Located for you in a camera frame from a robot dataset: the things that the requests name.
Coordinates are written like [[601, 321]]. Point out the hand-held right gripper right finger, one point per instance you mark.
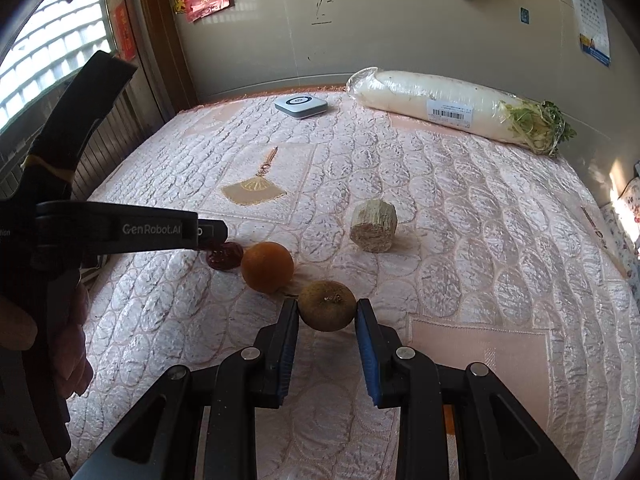
[[369, 360]]

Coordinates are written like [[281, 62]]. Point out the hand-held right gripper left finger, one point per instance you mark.
[[281, 360]]

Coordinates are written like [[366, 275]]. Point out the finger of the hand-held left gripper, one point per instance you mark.
[[214, 234]]

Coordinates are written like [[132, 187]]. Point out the red date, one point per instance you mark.
[[227, 258]]

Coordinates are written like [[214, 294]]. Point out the brown longan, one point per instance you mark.
[[327, 310]]

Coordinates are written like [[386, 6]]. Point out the person's left hand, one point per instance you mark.
[[74, 345]]

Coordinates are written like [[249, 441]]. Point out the mandarin orange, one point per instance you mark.
[[267, 266]]

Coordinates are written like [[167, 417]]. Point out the cylinder pale fibrous chunk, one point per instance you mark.
[[372, 230]]

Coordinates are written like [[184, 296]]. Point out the pink quilted bedspread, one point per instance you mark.
[[475, 260]]

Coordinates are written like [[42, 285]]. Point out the flat white electronic device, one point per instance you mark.
[[300, 106]]

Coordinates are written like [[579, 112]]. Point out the window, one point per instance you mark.
[[55, 45]]

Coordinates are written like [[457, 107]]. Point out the red paper strip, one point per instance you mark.
[[125, 30]]

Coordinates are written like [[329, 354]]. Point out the plastic-wrapped white daikon radish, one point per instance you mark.
[[425, 95]]

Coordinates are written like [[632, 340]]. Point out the floral cloth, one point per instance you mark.
[[625, 220]]

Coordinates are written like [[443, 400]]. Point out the slatted wooden wall panel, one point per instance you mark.
[[125, 125]]

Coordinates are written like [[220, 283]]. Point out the brown wooden post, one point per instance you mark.
[[160, 35]]

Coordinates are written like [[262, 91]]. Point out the small square wall sticker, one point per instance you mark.
[[524, 15]]

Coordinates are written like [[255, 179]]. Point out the wall calendar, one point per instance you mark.
[[592, 25]]

